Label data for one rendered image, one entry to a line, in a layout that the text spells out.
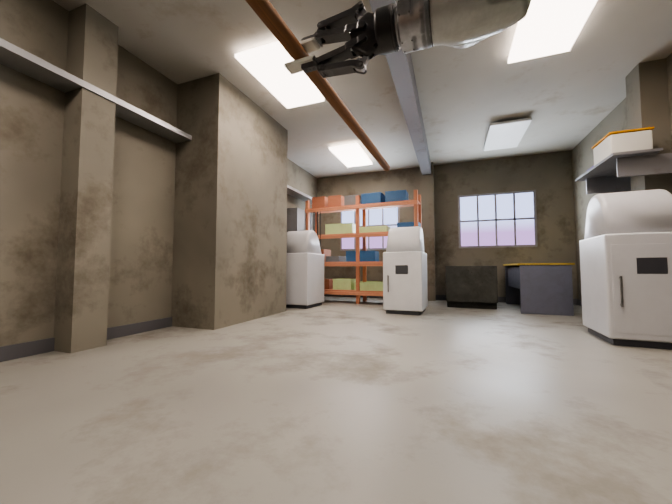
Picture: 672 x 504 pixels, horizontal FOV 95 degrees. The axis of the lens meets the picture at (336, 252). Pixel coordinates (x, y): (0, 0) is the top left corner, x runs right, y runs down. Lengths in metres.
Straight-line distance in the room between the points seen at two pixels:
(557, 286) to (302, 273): 4.23
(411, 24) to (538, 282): 5.57
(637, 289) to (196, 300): 4.70
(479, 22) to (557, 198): 7.50
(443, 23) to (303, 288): 5.31
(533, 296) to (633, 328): 2.16
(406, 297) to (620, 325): 2.54
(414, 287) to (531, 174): 4.16
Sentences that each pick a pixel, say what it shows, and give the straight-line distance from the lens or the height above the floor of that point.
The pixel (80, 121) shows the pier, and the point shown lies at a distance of 3.86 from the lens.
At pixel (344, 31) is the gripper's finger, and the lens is 0.74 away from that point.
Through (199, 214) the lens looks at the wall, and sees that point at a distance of 4.30.
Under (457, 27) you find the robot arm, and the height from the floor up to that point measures 1.15.
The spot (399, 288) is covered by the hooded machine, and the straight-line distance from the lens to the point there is 5.12.
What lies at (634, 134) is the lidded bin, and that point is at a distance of 5.02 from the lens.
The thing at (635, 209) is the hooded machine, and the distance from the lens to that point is 4.29.
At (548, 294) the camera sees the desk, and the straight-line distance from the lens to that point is 6.07.
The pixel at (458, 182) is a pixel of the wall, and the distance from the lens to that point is 7.92.
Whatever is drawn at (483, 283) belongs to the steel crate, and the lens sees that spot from 6.23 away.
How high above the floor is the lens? 0.75
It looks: 3 degrees up
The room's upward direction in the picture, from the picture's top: straight up
